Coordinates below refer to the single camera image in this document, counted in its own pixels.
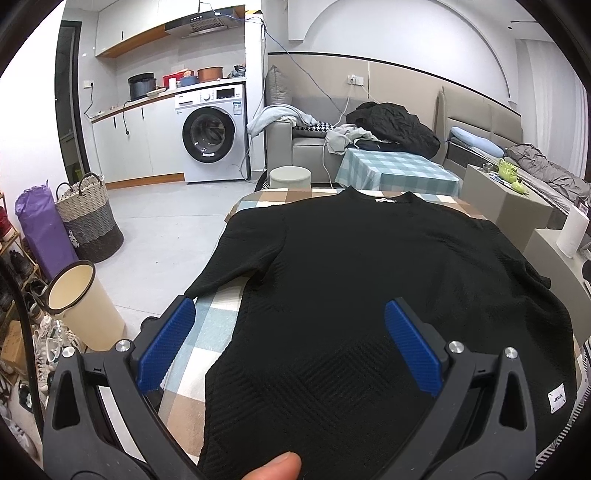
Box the black knit sweater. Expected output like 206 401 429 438
187 189 577 479

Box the white light clothes pile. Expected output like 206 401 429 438
325 124 383 155

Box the person's left hand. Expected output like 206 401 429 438
243 452 301 480

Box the cream waste bin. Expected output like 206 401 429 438
46 260 125 351

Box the checkered tablecloth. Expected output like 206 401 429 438
158 188 590 469

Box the purple bag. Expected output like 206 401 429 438
15 183 78 280

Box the woven laundry basket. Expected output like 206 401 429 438
55 172 124 263

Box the white paper towel roll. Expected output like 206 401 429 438
556 206 589 258

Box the beige side cabinet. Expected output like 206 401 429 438
460 165 553 251

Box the green toy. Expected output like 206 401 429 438
498 159 529 195

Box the grey blanket on bed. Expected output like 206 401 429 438
505 144 590 206

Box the blue checkered cloth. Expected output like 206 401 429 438
335 149 461 197

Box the blue pillow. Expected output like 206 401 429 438
451 126 504 158

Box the round cream stool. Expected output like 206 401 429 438
269 166 311 189

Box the black jacket on sofa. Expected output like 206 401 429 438
346 101 441 159

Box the white washing machine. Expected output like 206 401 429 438
174 82 250 184

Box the grey sofa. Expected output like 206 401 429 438
264 57 342 185

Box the black rice cooker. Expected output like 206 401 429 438
127 72 156 101

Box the range hood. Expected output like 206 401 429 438
164 6 245 39

